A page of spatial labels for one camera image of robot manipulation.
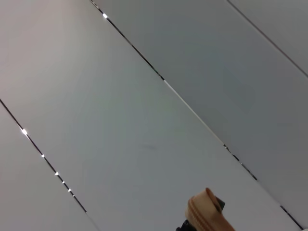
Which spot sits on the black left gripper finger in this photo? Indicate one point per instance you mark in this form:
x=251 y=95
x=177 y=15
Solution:
x=184 y=227
x=221 y=204

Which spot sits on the khaki fabric food bag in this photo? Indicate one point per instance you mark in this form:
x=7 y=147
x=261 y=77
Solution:
x=202 y=216

